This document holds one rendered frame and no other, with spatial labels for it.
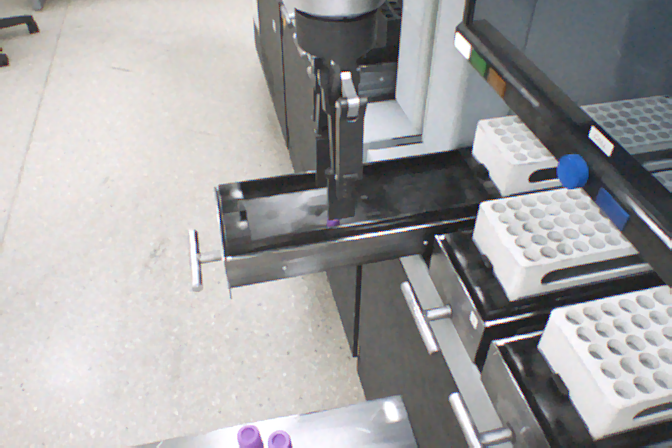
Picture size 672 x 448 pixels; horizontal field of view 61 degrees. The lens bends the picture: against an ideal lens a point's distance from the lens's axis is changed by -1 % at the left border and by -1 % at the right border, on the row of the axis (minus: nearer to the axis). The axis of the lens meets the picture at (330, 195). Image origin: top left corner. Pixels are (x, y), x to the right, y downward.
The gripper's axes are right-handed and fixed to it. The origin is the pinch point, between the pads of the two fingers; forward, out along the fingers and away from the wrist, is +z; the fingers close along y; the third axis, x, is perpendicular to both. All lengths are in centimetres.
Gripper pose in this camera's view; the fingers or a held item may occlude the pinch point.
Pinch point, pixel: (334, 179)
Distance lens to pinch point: 64.0
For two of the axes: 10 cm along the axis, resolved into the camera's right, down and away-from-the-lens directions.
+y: -2.4, -6.3, 7.4
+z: 0.0, 7.6, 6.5
